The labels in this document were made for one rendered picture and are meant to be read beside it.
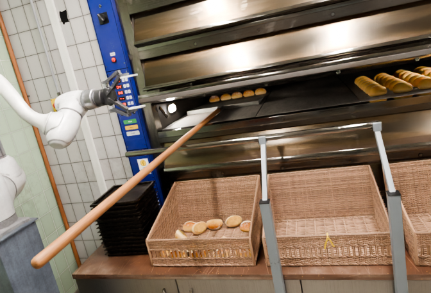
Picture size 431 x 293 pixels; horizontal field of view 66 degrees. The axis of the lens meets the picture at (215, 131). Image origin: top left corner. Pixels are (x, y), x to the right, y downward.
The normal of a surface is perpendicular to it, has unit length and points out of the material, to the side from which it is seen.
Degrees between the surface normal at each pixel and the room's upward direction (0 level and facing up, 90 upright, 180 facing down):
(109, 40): 90
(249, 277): 90
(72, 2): 90
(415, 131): 70
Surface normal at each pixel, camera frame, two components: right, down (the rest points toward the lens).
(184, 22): -0.30, -0.08
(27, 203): 0.95, -0.12
